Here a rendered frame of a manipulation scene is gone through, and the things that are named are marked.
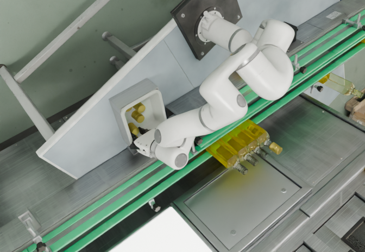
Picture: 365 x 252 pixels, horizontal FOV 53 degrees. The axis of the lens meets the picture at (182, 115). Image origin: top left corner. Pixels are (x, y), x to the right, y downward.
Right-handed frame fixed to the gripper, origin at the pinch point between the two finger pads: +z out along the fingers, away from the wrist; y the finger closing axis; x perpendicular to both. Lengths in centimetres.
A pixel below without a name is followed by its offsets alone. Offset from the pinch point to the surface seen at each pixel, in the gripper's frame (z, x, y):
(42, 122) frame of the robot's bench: 24.7, 13.2, -25.7
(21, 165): 63, -17, -39
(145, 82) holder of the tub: 0.4, 17.2, 10.7
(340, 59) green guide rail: -12, -21, 116
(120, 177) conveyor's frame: -0.3, -12.2, -13.5
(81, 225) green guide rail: -5.5, -16.1, -34.9
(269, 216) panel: -38, -40, 23
